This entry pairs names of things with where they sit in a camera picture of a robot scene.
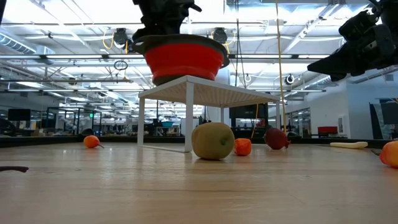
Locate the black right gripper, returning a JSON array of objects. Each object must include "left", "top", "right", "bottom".
[{"left": 306, "top": 23, "right": 398, "bottom": 82}]

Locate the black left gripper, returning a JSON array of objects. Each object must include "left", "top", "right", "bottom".
[{"left": 131, "top": 0, "right": 203, "bottom": 43}]

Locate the red collapsible bowl grey rim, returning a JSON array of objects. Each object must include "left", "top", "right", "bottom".
[{"left": 132, "top": 33, "right": 231, "bottom": 87}]

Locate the dark red fruit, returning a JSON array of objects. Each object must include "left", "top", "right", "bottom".
[{"left": 264, "top": 127, "right": 291, "bottom": 151}]

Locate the brown kiwi fruit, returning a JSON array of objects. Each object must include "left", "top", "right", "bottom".
[{"left": 190, "top": 121, "right": 236, "bottom": 161}]

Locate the small orange-yellow fruit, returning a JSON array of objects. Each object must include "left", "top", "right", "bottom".
[{"left": 233, "top": 138, "right": 252, "bottom": 157}]

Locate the red storage box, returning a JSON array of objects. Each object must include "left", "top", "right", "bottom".
[{"left": 317, "top": 126, "right": 338, "bottom": 135}]

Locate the dark display panel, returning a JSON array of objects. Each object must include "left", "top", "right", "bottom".
[{"left": 369, "top": 98, "right": 398, "bottom": 140}]

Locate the yellow banana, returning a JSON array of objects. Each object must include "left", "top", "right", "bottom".
[{"left": 323, "top": 141, "right": 369, "bottom": 149}]

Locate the white perforated metal shelf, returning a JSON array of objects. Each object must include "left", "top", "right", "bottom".
[{"left": 137, "top": 74, "right": 282, "bottom": 154}]

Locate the black monitor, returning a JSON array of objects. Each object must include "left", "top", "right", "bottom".
[
  {"left": 7, "top": 108, "right": 32, "bottom": 122},
  {"left": 229, "top": 103, "right": 269, "bottom": 119}
]

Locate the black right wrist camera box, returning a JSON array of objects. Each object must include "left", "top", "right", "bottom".
[{"left": 338, "top": 9, "right": 379, "bottom": 40}]

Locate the black aluminium table frame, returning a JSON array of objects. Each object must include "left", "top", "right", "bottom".
[{"left": 0, "top": 135, "right": 398, "bottom": 149}]

